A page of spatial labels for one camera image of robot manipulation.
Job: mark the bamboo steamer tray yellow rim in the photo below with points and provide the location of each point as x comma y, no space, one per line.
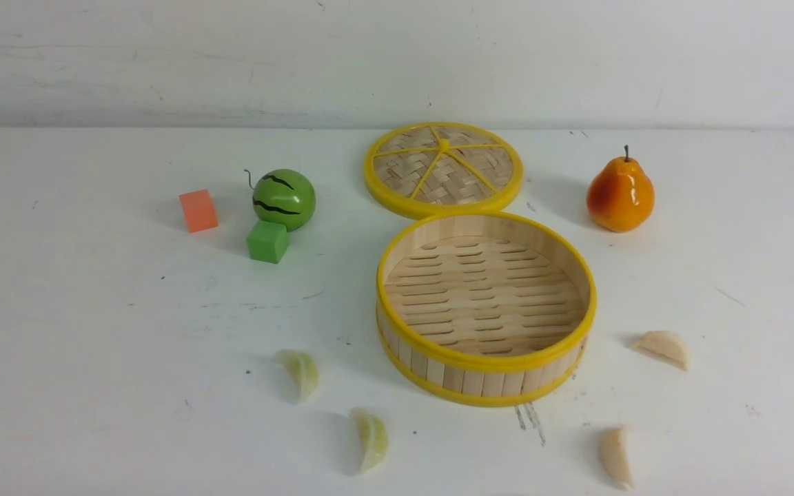
488,310

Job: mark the green dumpling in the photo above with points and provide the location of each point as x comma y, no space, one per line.
373,437
302,369

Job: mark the orange toy pear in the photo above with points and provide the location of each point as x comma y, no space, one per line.
621,197

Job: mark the green cube block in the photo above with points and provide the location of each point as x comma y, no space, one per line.
267,242

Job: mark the green dumpling front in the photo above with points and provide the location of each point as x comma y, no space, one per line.
373,437

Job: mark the white dumpling front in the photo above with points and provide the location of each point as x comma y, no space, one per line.
614,458

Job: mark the green toy watermelon ball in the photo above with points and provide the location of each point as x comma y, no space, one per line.
283,196

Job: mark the woven bamboo steamer lid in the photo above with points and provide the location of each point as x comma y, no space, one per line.
430,168

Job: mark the orange cube block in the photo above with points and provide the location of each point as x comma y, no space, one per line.
199,211

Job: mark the white dumpling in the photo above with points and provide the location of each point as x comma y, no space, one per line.
664,346
614,458

